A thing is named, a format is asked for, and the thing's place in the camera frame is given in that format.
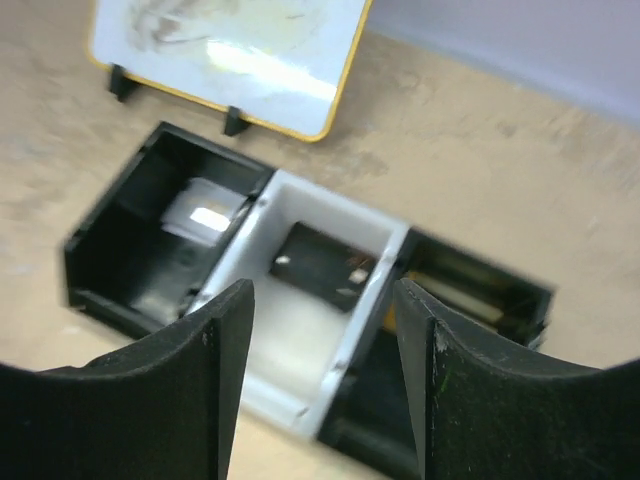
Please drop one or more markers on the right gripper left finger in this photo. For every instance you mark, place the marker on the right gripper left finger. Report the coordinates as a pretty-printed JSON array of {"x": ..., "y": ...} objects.
[{"x": 162, "y": 407}]

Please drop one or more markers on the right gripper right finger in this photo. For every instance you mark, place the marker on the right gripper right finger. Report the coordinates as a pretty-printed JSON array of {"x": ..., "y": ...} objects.
[{"x": 484, "y": 407}]

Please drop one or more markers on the black white card sorting tray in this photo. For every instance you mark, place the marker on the black white card sorting tray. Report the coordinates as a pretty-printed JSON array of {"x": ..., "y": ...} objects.
[{"x": 312, "y": 370}]

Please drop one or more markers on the white board with yellow rim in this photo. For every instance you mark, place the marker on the white board with yellow rim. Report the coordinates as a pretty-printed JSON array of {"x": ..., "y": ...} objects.
[{"x": 282, "y": 64}]

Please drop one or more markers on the gold cards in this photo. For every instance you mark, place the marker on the gold cards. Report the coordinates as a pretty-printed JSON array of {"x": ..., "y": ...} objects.
[{"x": 486, "y": 296}]

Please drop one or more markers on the silver VIP cards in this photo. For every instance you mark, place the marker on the silver VIP cards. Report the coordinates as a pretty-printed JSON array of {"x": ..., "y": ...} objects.
[{"x": 202, "y": 212}]

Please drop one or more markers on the black VIP cards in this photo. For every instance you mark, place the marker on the black VIP cards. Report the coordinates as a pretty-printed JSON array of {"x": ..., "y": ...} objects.
[{"x": 323, "y": 266}]

